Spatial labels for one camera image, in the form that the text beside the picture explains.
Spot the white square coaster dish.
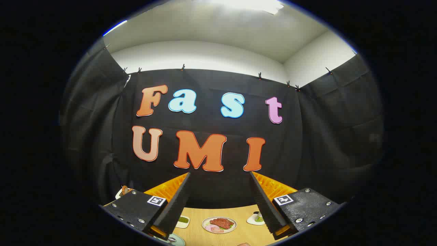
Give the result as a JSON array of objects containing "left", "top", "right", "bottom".
[{"left": 246, "top": 213, "right": 266, "bottom": 226}]

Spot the white toaster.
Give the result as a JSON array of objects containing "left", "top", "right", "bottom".
[{"left": 115, "top": 187, "right": 133, "bottom": 200}]

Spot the row of black cloth clips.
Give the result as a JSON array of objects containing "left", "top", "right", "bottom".
[{"left": 104, "top": 43, "right": 333, "bottom": 92}]

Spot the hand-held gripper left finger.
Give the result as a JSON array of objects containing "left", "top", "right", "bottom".
[{"left": 100, "top": 173, "right": 192, "bottom": 241}]

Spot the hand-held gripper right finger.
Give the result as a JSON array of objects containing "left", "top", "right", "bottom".
[{"left": 249, "top": 172, "right": 346, "bottom": 241}]

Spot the ceiling light panel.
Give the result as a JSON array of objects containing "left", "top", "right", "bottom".
[{"left": 205, "top": 0, "right": 284, "bottom": 15}]

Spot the white round dinner plate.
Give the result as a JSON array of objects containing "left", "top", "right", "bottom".
[{"left": 202, "top": 217, "right": 237, "bottom": 234}]

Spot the light blue plate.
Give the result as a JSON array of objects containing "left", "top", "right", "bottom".
[{"left": 154, "top": 233, "right": 185, "bottom": 246}]

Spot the black backdrop cloth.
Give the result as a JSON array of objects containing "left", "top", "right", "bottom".
[{"left": 60, "top": 41, "right": 384, "bottom": 209}]

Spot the brown meat steak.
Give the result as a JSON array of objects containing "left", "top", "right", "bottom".
[{"left": 210, "top": 218, "right": 235, "bottom": 229}]

